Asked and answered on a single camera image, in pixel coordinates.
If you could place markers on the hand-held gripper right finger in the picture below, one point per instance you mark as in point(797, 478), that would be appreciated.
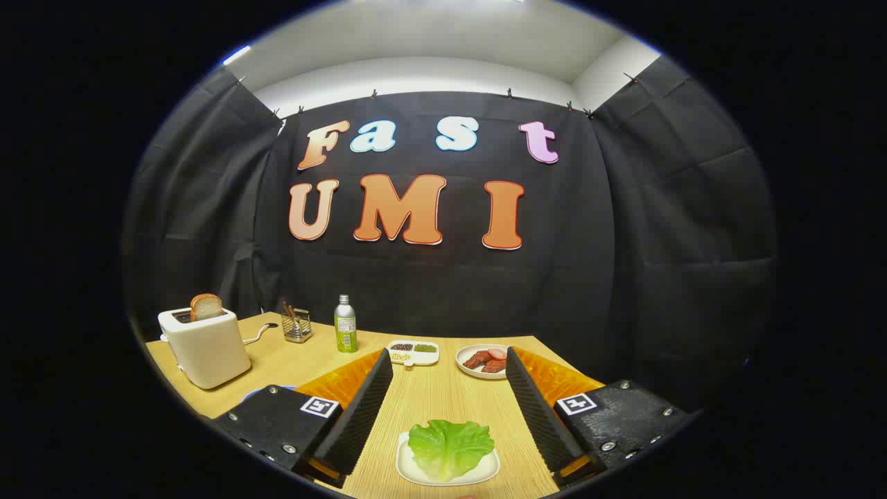
point(537, 409)

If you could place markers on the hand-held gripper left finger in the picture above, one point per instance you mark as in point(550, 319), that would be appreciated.
point(360, 409)

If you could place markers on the green lettuce leaf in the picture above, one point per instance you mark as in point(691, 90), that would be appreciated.
point(450, 447)

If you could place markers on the toasted bread slice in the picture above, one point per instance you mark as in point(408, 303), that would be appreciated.
point(206, 307)

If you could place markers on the brown meat piece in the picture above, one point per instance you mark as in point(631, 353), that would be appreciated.
point(494, 366)
point(477, 359)

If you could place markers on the white divided bean dish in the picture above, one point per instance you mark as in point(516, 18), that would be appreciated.
point(412, 355)

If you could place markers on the white square plate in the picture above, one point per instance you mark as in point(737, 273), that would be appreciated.
point(409, 468)

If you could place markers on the silver green bottle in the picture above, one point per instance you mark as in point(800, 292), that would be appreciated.
point(346, 331)

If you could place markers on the white round plate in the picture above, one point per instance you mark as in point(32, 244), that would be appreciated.
point(468, 369)

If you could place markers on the blue round plate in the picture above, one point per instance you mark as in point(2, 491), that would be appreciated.
point(258, 392)

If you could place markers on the white toaster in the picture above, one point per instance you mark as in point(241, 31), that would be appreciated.
point(208, 350)

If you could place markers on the black backdrop cloth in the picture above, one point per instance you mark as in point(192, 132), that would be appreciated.
point(624, 263)

